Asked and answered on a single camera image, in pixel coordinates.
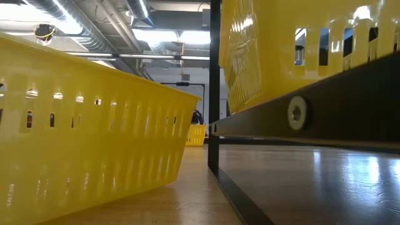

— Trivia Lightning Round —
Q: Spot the yellow slotted plastic basket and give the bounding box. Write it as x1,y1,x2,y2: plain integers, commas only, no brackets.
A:
218,0,400,115
0,31,201,225
185,124,208,148

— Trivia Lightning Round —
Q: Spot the person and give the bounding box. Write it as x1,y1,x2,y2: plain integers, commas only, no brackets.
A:
190,109,204,126

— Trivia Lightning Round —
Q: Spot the long ceiling light tube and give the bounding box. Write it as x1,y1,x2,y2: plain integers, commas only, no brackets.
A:
65,51,211,61

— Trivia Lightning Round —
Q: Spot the black gantry frame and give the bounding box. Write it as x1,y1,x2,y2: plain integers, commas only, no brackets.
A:
160,81,206,126

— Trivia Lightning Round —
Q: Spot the white shelf frame screw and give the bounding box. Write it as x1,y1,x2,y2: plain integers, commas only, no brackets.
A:
287,95,309,131

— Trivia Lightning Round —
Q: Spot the ribbed silver ceiling duct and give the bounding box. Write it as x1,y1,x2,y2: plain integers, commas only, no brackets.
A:
126,0,169,56
26,0,154,81

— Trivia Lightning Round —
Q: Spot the black metal shelf frame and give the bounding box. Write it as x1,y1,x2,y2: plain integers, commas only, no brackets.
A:
207,0,400,225

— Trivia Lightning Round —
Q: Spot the black camera with yellow cable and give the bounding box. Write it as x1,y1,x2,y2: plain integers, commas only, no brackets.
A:
33,23,57,46

